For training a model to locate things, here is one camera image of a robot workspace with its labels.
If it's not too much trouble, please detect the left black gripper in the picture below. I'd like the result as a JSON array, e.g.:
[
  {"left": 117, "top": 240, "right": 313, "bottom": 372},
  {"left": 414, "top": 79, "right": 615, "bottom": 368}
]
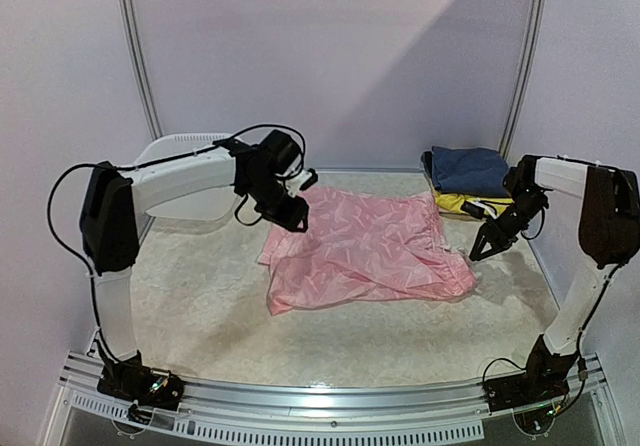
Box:
[{"left": 243, "top": 175, "right": 311, "bottom": 234}]

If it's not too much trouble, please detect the pink garment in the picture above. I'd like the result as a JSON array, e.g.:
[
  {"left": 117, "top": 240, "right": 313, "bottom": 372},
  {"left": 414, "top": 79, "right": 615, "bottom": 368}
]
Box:
[{"left": 258, "top": 186, "right": 476, "bottom": 316}]

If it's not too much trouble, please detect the navy blue tank top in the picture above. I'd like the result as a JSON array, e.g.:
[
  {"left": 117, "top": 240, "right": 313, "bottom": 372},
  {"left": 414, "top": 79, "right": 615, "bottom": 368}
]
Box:
[{"left": 421, "top": 146, "right": 509, "bottom": 198}]

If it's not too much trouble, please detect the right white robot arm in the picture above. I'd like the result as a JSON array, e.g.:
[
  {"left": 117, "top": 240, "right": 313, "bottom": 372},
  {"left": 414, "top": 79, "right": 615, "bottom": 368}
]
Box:
[{"left": 469, "top": 155, "right": 639, "bottom": 402}]

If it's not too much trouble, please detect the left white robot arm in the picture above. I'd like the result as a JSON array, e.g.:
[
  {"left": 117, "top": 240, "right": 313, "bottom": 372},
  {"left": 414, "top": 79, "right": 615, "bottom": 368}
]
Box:
[{"left": 46, "top": 124, "right": 318, "bottom": 400}]

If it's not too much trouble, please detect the white plastic laundry basket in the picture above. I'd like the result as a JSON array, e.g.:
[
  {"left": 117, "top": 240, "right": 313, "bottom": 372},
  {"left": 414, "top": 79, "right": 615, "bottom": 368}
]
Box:
[{"left": 127, "top": 133, "right": 236, "bottom": 221}]

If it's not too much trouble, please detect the folded yellow shirt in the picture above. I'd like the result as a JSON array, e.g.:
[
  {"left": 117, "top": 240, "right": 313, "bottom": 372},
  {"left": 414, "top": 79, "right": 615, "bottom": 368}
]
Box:
[{"left": 433, "top": 191, "right": 513, "bottom": 217}]

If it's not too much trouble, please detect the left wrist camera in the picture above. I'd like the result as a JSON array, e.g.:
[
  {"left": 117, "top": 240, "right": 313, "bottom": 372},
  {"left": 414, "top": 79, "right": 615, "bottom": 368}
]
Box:
[{"left": 284, "top": 168, "right": 318, "bottom": 197}]

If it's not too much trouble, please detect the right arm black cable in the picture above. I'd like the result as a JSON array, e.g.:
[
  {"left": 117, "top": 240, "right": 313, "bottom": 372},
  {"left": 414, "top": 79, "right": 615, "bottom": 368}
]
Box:
[{"left": 522, "top": 208, "right": 549, "bottom": 240}]

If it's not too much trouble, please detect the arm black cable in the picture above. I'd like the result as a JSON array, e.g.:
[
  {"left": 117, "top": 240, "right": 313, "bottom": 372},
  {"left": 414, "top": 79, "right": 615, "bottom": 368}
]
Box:
[
  {"left": 522, "top": 208, "right": 549, "bottom": 240},
  {"left": 47, "top": 124, "right": 307, "bottom": 277}
]

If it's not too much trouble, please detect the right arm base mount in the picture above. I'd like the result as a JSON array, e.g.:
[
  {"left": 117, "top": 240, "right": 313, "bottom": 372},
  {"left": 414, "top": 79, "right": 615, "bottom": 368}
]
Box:
[{"left": 481, "top": 355, "right": 588, "bottom": 417}]

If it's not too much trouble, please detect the aluminium front rail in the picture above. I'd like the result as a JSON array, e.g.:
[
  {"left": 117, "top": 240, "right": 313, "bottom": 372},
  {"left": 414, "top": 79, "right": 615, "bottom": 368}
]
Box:
[{"left": 44, "top": 353, "right": 625, "bottom": 445}]

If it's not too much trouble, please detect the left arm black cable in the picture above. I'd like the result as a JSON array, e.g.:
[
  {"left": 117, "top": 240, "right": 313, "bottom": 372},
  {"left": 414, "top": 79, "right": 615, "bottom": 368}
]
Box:
[{"left": 47, "top": 124, "right": 307, "bottom": 277}]

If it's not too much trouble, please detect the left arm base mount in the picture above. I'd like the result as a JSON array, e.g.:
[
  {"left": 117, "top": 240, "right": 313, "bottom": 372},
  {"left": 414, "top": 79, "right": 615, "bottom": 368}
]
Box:
[{"left": 97, "top": 353, "right": 185, "bottom": 411}]

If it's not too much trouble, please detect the right aluminium frame post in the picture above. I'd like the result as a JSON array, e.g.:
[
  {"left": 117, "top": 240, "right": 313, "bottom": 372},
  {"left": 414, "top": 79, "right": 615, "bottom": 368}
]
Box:
[{"left": 499, "top": 0, "right": 545, "bottom": 159}]

